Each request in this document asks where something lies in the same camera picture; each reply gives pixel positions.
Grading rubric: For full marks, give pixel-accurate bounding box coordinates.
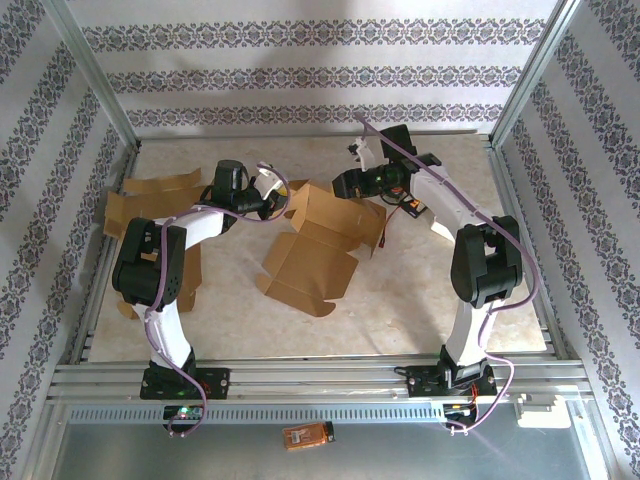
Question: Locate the orange device on rail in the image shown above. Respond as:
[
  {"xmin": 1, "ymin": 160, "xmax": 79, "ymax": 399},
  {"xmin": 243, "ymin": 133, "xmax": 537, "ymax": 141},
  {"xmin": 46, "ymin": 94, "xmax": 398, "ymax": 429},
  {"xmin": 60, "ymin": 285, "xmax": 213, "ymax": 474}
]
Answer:
[{"xmin": 282, "ymin": 422, "xmax": 335, "ymax": 454}]

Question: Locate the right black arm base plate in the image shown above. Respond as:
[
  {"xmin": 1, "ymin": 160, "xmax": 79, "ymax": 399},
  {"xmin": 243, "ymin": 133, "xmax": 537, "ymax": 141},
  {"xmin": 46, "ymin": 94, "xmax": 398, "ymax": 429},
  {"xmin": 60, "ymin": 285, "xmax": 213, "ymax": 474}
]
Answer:
[{"xmin": 394, "ymin": 364, "xmax": 499, "ymax": 400}]

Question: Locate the brown cardboard box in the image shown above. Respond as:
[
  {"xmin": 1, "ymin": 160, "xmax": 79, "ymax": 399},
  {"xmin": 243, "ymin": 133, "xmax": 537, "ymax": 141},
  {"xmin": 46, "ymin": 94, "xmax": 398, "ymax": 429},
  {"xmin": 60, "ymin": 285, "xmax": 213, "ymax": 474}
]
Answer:
[
  {"xmin": 102, "ymin": 167, "xmax": 217, "ymax": 321},
  {"xmin": 256, "ymin": 178, "xmax": 389, "ymax": 319}
]

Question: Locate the aluminium side rail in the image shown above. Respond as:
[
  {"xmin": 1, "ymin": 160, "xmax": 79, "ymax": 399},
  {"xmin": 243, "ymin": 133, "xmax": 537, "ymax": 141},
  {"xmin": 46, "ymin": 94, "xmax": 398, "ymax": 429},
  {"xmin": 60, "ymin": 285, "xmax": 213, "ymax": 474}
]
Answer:
[
  {"xmin": 69, "ymin": 144, "xmax": 141, "ymax": 364},
  {"xmin": 482, "ymin": 134, "xmax": 584, "ymax": 361}
]

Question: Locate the right aluminium side rail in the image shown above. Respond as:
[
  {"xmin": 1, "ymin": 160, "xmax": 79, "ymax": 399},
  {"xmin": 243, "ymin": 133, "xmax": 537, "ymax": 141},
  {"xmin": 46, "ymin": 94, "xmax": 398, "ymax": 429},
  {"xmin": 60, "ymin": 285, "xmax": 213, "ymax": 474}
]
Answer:
[{"xmin": 482, "ymin": 134, "xmax": 584, "ymax": 361}]

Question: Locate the aluminium mounting rail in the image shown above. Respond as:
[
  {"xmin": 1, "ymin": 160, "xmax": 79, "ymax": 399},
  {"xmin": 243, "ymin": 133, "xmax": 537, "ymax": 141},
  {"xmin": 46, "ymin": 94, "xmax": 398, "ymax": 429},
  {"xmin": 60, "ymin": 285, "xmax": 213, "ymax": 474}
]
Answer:
[{"xmin": 47, "ymin": 357, "xmax": 594, "ymax": 401}]

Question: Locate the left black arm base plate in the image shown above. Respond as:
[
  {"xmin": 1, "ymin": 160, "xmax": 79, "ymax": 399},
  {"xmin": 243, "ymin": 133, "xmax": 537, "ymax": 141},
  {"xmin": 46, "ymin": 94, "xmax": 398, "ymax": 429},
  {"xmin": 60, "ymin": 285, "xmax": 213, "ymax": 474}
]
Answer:
[{"xmin": 139, "ymin": 367, "xmax": 232, "ymax": 401}]

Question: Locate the grey slotted cable duct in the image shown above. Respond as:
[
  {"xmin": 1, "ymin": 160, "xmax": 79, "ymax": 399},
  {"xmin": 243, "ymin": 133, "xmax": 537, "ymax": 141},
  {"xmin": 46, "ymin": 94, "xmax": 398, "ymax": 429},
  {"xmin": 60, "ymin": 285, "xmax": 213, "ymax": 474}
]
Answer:
[{"xmin": 67, "ymin": 403, "xmax": 446, "ymax": 422}]

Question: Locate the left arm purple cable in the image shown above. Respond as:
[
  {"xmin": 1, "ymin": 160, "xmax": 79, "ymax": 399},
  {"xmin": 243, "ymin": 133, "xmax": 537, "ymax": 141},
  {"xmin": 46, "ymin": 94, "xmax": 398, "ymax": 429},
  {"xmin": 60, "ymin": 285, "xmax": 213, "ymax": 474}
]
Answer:
[{"xmin": 142, "ymin": 160, "xmax": 291, "ymax": 439}]

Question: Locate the left aluminium side rail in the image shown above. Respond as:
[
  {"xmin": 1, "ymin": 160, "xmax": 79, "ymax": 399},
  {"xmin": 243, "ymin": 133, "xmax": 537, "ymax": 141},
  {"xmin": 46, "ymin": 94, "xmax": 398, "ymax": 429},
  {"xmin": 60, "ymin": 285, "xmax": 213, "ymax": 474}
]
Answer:
[{"xmin": 69, "ymin": 144, "xmax": 141, "ymax": 364}]

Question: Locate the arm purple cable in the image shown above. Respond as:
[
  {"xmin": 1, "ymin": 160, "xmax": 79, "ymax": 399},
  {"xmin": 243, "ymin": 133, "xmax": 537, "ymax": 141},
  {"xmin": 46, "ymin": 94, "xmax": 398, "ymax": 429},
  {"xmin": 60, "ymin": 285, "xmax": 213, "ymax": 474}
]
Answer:
[
  {"xmin": 353, "ymin": 112, "xmax": 541, "ymax": 435},
  {"xmin": 142, "ymin": 160, "xmax": 291, "ymax": 439}
]

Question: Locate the aluminium rail along wall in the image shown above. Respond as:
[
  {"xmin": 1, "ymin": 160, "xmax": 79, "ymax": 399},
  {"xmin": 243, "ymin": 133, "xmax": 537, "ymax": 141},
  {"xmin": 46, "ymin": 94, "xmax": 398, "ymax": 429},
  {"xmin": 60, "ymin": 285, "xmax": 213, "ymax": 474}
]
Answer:
[{"xmin": 137, "ymin": 130, "xmax": 494, "ymax": 142}]

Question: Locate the left small circuit board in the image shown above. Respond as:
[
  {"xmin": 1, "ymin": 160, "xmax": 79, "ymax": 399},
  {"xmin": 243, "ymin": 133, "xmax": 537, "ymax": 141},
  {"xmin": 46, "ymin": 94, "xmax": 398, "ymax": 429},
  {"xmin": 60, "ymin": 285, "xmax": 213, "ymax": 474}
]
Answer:
[{"xmin": 163, "ymin": 404, "xmax": 205, "ymax": 422}]

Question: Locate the left aluminium frame post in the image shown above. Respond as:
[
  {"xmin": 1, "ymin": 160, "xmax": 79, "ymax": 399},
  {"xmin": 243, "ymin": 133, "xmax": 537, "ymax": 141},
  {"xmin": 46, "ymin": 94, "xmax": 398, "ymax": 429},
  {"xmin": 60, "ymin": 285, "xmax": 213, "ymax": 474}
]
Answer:
[{"xmin": 42, "ymin": 0, "xmax": 140, "ymax": 149}]

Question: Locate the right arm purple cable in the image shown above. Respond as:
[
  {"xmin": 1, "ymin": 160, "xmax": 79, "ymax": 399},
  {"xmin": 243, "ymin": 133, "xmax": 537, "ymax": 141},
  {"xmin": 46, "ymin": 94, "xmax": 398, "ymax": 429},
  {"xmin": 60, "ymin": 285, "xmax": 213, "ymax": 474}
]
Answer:
[{"xmin": 353, "ymin": 112, "xmax": 541, "ymax": 435}]

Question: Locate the grey metal sheet panel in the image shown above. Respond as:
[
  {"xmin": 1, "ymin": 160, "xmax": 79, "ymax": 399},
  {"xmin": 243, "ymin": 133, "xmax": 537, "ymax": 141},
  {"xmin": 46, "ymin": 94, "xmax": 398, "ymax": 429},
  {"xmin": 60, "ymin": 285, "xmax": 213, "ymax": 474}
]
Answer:
[{"xmin": 44, "ymin": 419, "xmax": 604, "ymax": 480}]

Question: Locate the aluminium frame post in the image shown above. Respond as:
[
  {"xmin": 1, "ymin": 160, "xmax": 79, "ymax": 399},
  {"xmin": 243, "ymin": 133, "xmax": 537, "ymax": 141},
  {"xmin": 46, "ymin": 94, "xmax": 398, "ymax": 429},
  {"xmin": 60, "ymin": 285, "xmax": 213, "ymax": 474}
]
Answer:
[
  {"xmin": 489, "ymin": 0, "xmax": 587, "ymax": 147},
  {"xmin": 42, "ymin": 0, "xmax": 140, "ymax": 149}
]

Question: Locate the right aluminium frame post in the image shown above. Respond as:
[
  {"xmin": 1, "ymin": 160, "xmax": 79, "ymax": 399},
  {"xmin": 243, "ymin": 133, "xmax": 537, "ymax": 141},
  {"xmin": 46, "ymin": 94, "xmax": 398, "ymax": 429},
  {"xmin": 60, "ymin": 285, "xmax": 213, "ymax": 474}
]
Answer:
[{"xmin": 489, "ymin": 0, "xmax": 587, "ymax": 147}]

